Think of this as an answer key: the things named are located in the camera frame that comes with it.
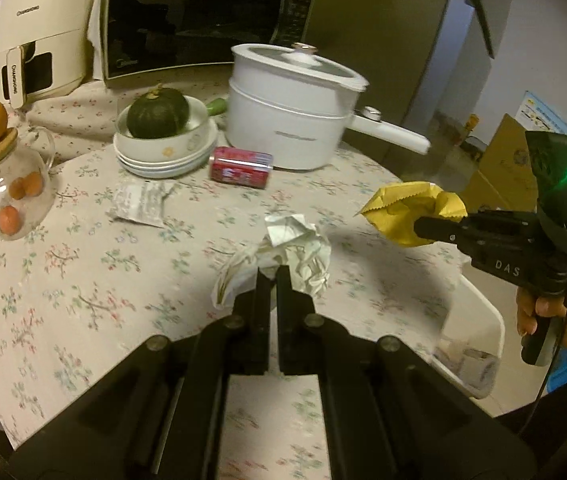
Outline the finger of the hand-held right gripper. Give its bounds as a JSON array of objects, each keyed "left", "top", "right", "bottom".
[{"left": 413, "top": 212, "right": 470, "bottom": 246}]

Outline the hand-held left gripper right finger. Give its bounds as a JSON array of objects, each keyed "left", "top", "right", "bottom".
[{"left": 277, "top": 265, "right": 539, "bottom": 480}]

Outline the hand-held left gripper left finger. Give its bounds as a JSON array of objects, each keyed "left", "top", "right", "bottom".
[{"left": 10, "top": 265, "right": 274, "bottom": 480}]

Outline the yellow wrapper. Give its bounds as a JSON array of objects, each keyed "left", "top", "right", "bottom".
[{"left": 360, "top": 181, "right": 468, "bottom": 248}]

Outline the white trash bin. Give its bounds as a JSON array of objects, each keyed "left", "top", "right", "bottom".
[{"left": 431, "top": 275, "right": 507, "bottom": 400}]

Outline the brown cardboard box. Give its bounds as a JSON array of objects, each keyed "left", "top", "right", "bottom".
[{"left": 456, "top": 113, "right": 539, "bottom": 213}]

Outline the red drink can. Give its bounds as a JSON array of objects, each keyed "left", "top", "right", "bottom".
[{"left": 208, "top": 146, "right": 274, "bottom": 188}]

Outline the white foil wrapper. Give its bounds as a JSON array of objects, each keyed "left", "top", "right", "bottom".
[{"left": 106, "top": 180, "right": 176, "bottom": 228}]

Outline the stack of white bowls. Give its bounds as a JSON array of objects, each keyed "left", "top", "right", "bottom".
[{"left": 113, "top": 95, "right": 219, "bottom": 179}]

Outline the white electric pot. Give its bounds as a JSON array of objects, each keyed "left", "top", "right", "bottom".
[{"left": 224, "top": 42, "right": 433, "bottom": 171}]

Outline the grey refrigerator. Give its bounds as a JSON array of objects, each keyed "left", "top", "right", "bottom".
[{"left": 308, "top": 0, "right": 519, "bottom": 128}]

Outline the green pumpkin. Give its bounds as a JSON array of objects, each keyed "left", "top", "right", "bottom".
[{"left": 126, "top": 84, "right": 190, "bottom": 139}]

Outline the glass jar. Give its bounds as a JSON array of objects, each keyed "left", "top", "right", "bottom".
[{"left": 0, "top": 127, "right": 56, "bottom": 242}]

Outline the floral cabinet cloth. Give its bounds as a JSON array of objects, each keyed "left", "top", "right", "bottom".
[{"left": 26, "top": 67, "right": 244, "bottom": 161}]

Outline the black microwave oven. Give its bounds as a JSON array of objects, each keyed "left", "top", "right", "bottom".
[{"left": 99, "top": 0, "right": 317, "bottom": 92}]

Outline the white air fryer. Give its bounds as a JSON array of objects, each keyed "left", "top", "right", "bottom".
[{"left": 0, "top": 0, "right": 96, "bottom": 108}]

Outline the black cable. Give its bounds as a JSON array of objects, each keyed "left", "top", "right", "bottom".
[{"left": 511, "top": 305, "right": 567, "bottom": 417}]

